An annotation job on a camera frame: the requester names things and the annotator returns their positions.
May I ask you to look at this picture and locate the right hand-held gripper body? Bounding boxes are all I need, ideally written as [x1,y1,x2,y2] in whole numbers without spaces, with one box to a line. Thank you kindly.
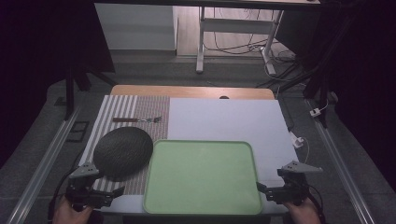
[268,160,324,207]

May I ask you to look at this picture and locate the striped rectangular placemat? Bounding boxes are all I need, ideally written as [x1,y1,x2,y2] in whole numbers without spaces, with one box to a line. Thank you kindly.
[78,94,171,197]

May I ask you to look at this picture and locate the black floor cables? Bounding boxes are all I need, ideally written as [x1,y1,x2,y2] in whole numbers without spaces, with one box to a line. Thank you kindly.
[203,7,300,90]

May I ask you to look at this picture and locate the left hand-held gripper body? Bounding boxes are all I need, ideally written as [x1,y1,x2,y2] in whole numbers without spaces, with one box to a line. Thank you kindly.
[64,161,108,213]

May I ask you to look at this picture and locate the person's left hand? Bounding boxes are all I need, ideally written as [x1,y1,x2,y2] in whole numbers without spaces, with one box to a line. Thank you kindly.
[51,195,95,224]

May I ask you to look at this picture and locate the white desk frame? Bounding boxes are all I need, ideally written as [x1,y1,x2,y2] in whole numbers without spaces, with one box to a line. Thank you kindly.
[195,6,285,77]

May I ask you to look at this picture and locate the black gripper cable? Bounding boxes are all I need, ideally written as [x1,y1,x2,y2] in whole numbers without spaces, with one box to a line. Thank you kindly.
[47,148,87,222]
[306,185,328,224]

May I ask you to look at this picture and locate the green plastic tray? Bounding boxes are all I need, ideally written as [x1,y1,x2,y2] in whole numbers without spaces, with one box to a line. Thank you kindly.
[142,139,263,217]

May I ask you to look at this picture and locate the black floor frame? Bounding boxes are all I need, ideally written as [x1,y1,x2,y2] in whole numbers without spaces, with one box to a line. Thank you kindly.
[65,120,91,144]

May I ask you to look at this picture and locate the wooden table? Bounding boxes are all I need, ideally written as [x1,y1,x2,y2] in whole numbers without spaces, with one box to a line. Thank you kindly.
[109,84,276,101]

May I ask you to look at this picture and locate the white plug with cable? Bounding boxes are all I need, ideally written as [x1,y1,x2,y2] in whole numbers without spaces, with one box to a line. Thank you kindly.
[289,130,311,165]
[309,99,330,119]

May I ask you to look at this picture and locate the dark oval woven placemat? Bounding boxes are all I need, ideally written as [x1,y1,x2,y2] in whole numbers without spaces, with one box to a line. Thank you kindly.
[92,125,154,183]

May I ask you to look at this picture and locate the white cabinet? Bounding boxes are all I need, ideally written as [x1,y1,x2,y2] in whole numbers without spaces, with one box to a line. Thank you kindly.
[93,3,179,51]

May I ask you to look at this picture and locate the person's right hand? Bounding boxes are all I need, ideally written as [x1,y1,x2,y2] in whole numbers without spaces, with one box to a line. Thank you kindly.
[282,197,321,224]

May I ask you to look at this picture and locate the brown-handled fork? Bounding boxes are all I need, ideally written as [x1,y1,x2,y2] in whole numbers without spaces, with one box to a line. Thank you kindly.
[112,116,163,124]

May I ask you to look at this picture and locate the black stand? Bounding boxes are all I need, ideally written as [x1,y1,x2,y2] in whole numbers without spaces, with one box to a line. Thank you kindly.
[64,63,120,121]
[255,6,359,129]

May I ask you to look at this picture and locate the metal floor rail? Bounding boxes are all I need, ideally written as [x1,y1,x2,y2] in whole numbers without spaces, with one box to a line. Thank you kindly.
[6,104,82,224]
[304,99,376,224]

